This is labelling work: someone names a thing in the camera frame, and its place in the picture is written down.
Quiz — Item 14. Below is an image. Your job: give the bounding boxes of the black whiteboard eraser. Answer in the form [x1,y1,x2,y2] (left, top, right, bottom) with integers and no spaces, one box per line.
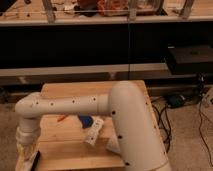
[30,151,41,171]

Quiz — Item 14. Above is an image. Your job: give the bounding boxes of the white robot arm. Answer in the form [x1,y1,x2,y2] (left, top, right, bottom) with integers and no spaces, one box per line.
[15,81,172,171]

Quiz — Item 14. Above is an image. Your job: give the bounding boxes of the white plastic bottle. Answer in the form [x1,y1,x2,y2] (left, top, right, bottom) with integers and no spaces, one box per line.
[85,117,104,146]

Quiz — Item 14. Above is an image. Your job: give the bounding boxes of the blue cloth piece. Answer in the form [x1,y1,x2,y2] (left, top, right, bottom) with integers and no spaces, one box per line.
[78,115,93,129]

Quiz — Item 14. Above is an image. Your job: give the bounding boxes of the orange carrot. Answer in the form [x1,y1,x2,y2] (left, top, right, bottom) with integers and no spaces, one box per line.
[57,114,69,122]

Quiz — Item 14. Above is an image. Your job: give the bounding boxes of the white paper cup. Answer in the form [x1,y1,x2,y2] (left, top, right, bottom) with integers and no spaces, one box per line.
[106,136,121,155]

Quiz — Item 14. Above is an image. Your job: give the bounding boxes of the black box on right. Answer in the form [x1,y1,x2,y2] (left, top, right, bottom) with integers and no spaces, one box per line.
[165,45,213,75]

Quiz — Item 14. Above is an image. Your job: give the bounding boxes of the wooden shelf with clutter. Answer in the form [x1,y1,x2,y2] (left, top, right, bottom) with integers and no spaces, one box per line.
[0,0,213,27]

